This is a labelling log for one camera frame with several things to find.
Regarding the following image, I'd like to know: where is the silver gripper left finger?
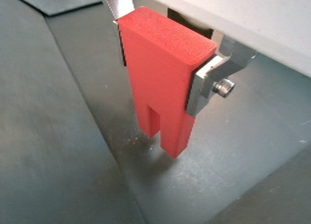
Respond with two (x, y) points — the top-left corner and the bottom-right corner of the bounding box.
(102, 0), (134, 66)

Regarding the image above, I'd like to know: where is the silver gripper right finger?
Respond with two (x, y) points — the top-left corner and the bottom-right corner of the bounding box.
(185, 36), (256, 117)

